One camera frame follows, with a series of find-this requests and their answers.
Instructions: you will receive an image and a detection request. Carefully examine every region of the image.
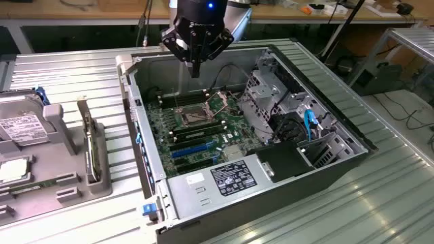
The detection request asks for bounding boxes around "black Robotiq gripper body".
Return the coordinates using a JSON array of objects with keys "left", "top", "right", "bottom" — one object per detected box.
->
[{"left": 171, "top": 0, "right": 227, "bottom": 32}]

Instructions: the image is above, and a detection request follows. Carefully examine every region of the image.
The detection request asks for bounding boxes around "Nvidia Quadro graphics card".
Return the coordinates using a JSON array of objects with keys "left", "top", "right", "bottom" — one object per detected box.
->
[{"left": 74, "top": 95, "right": 102, "bottom": 184}]

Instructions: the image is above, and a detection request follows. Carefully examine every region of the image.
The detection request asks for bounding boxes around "thin metal locking lever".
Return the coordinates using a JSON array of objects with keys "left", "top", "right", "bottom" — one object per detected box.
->
[{"left": 171, "top": 87, "right": 180, "bottom": 112}]

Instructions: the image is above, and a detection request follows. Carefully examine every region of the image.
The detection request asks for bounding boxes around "metal socket cover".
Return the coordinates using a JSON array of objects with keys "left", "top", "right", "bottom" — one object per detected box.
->
[{"left": 201, "top": 91, "right": 235, "bottom": 120}]

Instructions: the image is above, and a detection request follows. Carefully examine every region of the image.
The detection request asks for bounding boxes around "metal disk bay cage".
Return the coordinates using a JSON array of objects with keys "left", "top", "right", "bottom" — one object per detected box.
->
[{"left": 241, "top": 70, "right": 305, "bottom": 138}]

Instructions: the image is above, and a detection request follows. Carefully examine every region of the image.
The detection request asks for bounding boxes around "wooden desk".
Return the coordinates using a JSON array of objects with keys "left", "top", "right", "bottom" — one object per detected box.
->
[{"left": 0, "top": 0, "right": 428, "bottom": 55}]

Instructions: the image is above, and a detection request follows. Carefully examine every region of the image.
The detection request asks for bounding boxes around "white box with orange tag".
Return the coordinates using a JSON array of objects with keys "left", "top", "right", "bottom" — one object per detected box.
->
[{"left": 299, "top": 4, "right": 348, "bottom": 16}]

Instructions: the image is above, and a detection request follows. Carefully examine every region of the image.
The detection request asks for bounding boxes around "CPU socket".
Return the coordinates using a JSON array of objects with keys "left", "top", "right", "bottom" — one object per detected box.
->
[{"left": 177, "top": 105, "right": 212, "bottom": 127}]

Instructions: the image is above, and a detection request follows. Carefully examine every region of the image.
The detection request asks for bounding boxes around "green motherboard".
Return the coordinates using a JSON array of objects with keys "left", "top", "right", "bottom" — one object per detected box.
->
[{"left": 145, "top": 94, "right": 261, "bottom": 178}]

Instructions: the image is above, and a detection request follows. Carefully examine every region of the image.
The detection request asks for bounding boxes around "green RAM stick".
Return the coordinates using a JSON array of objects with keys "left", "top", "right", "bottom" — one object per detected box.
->
[
  {"left": 0, "top": 179, "right": 46, "bottom": 195},
  {"left": 177, "top": 127, "right": 223, "bottom": 139}
]

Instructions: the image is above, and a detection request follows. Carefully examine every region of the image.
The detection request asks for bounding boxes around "black slanted pole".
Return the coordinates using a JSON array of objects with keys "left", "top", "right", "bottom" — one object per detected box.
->
[{"left": 320, "top": 0, "right": 367, "bottom": 63}]

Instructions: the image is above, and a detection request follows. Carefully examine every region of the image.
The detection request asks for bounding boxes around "black expansion slot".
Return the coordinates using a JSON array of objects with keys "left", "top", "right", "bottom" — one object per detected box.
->
[
  {"left": 168, "top": 139, "right": 207, "bottom": 152},
  {"left": 175, "top": 155, "right": 204, "bottom": 166},
  {"left": 176, "top": 160, "right": 215, "bottom": 176}
]

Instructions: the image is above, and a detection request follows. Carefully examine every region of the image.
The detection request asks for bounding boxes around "blue expansion slot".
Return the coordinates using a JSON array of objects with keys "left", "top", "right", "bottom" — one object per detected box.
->
[{"left": 171, "top": 145, "right": 208, "bottom": 158}]

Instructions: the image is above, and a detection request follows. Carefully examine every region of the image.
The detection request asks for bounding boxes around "silver chipset heat sink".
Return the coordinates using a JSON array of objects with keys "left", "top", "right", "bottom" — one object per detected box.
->
[{"left": 221, "top": 146, "right": 243, "bottom": 160}]

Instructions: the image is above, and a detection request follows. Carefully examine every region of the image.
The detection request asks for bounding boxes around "white flat box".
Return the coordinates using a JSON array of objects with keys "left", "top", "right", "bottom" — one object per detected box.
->
[{"left": 364, "top": 4, "right": 400, "bottom": 18}]

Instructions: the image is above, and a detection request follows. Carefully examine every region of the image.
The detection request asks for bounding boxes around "black plastic shroud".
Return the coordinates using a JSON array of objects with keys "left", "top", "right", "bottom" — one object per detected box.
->
[{"left": 245, "top": 141, "right": 316, "bottom": 184}]

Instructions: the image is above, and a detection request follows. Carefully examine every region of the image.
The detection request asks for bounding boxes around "black floor unit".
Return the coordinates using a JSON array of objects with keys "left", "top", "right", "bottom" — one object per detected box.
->
[{"left": 352, "top": 62, "right": 404, "bottom": 96}]

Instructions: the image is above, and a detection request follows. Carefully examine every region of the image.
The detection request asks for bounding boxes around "perforated grey disk bay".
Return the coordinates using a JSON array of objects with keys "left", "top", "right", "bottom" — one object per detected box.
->
[{"left": 296, "top": 132, "right": 368, "bottom": 170}]

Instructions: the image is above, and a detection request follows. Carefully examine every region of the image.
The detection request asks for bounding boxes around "hard disk with blue carrier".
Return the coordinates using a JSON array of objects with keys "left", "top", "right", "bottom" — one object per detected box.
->
[{"left": 0, "top": 86, "right": 52, "bottom": 147}]

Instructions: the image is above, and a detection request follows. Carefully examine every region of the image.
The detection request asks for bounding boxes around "grey power supply unit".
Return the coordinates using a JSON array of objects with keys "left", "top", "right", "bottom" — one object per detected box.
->
[{"left": 165, "top": 154, "right": 275, "bottom": 221}]

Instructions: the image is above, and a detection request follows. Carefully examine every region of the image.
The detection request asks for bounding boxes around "grey plastic parts rack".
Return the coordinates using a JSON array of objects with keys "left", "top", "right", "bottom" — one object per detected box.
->
[{"left": 0, "top": 99, "right": 113, "bottom": 226}]

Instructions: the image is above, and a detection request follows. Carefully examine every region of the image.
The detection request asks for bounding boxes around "open black PC case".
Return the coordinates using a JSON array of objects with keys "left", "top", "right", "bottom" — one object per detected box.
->
[{"left": 114, "top": 44, "right": 378, "bottom": 244}]

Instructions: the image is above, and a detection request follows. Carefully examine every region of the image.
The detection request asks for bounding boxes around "silver CPU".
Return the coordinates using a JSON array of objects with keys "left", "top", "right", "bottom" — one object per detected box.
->
[{"left": 0, "top": 159, "right": 32, "bottom": 182}]

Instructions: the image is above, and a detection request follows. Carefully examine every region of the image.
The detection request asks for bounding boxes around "hanging cable with connector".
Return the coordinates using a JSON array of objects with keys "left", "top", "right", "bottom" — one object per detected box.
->
[{"left": 136, "top": 0, "right": 152, "bottom": 48}]

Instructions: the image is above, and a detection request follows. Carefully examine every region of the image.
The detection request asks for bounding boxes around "grey coiled cable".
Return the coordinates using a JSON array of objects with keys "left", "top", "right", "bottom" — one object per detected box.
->
[{"left": 60, "top": 0, "right": 94, "bottom": 11}]

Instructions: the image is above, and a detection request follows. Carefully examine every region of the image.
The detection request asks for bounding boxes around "black cable coil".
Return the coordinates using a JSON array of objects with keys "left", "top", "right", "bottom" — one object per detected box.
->
[{"left": 333, "top": 56, "right": 358, "bottom": 76}]

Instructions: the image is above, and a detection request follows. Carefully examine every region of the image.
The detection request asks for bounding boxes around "black power wire bundle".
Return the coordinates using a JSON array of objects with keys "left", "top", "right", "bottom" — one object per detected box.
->
[{"left": 267, "top": 111, "right": 308, "bottom": 145}]

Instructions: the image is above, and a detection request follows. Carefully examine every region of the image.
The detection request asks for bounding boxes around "blue SATA wire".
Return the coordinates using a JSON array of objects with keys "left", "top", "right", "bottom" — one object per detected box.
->
[{"left": 303, "top": 108, "right": 317, "bottom": 142}]

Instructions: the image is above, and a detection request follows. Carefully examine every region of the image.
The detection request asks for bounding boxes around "metal frame slatted table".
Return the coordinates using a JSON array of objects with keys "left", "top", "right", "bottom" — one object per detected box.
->
[{"left": 344, "top": 26, "right": 434, "bottom": 88}]

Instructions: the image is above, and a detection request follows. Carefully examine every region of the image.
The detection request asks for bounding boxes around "thin black cable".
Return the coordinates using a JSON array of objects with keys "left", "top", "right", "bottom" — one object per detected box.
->
[{"left": 382, "top": 91, "right": 434, "bottom": 126}]

